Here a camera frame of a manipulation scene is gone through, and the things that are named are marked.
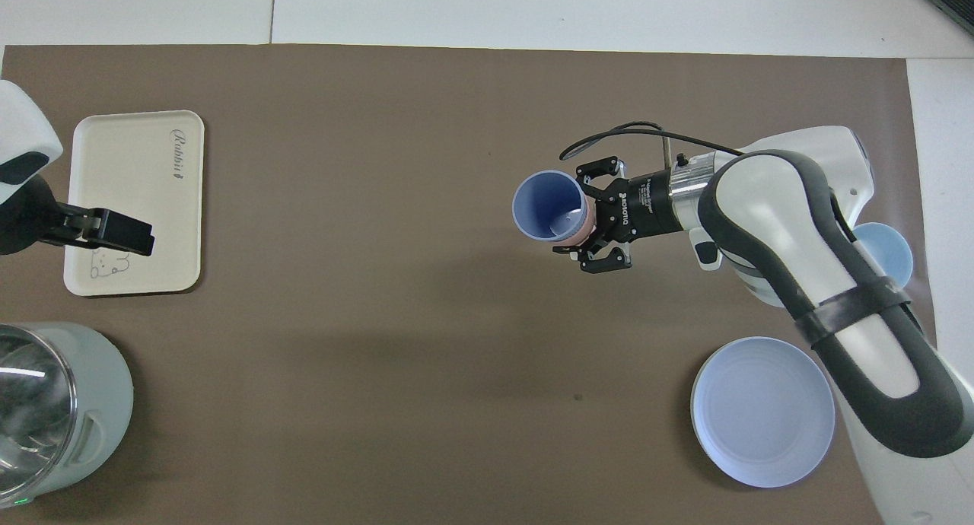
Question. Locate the pink cup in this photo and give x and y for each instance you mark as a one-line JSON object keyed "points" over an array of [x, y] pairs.
{"points": [[583, 232]]}

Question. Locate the blue ribbed cup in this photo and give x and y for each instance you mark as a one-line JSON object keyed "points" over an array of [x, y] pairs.
{"points": [[540, 202]]}

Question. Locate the brown paper table mat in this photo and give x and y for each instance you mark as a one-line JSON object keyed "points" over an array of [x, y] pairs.
{"points": [[380, 319]]}

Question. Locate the light blue bowl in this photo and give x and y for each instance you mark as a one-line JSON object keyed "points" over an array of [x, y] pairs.
{"points": [[890, 251]]}

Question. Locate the light blue plate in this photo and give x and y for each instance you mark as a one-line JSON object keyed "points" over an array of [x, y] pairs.
{"points": [[762, 411]]}

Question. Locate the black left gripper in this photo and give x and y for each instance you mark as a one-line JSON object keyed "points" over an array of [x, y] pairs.
{"points": [[23, 221]]}

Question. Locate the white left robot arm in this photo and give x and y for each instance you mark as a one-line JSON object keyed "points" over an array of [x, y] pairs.
{"points": [[23, 129]]}

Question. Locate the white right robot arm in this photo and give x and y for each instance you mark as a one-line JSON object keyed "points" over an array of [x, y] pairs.
{"points": [[784, 228]]}

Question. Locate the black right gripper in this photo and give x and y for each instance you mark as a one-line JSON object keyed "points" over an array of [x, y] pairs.
{"points": [[643, 209]]}

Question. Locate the cream rabbit print tray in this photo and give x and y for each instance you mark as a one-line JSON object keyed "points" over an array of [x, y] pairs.
{"points": [[129, 182]]}

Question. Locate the pale green electric kettle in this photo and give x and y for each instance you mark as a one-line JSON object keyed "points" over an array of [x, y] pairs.
{"points": [[61, 411]]}

